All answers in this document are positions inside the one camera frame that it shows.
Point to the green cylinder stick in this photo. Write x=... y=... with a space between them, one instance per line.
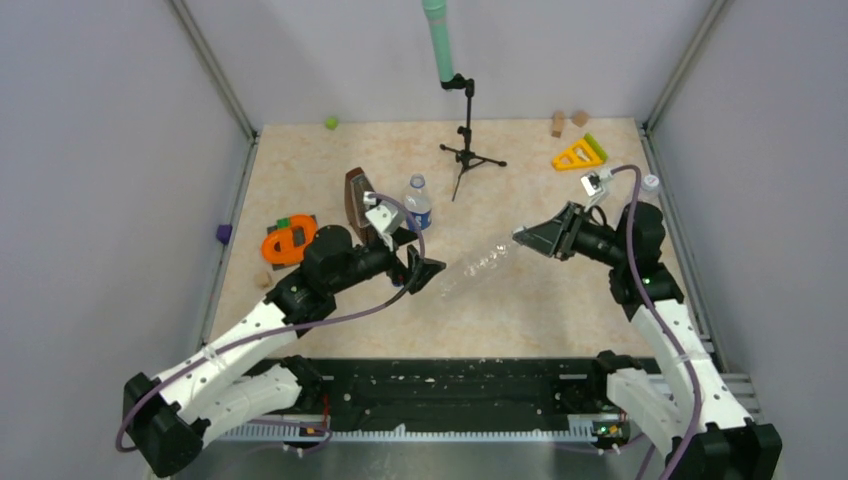
x=597 y=151

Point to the white slotted cable duct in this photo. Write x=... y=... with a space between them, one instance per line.
x=281 y=431

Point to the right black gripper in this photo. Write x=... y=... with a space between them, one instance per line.
x=556 y=237

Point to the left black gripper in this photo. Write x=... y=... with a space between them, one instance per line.
x=422 y=268

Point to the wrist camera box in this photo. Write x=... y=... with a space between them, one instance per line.
x=384 y=217
x=595 y=182

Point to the mint green microphone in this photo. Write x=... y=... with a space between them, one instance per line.
x=436 y=15

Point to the brown wooden metronome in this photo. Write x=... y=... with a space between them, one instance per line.
x=356 y=185

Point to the tall wooden block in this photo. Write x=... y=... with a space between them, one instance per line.
x=558 y=124

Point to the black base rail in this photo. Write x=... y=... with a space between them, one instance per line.
x=474 y=395

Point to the green ball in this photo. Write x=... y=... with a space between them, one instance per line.
x=331 y=123

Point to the clear bottle white cap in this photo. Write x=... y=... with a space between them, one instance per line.
x=476 y=266

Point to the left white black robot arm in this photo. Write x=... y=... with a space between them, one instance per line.
x=172 y=416

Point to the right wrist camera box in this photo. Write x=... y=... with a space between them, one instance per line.
x=595 y=182

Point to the clear Pepsi plastic bottle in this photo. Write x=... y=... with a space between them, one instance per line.
x=417 y=201

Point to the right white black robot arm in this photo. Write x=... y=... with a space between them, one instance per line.
x=700 y=428

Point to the clear bottle red label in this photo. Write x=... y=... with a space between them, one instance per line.
x=646 y=189

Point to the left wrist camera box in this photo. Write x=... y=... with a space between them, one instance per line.
x=384 y=217

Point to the small wooden cube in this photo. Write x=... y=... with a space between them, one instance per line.
x=263 y=280

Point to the black tripod stand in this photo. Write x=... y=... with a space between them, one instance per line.
x=465 y=156

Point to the yellow plastic toy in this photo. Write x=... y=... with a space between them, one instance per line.
x=577 y=156

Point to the purple block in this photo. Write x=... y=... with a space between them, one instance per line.
x=223 y=233

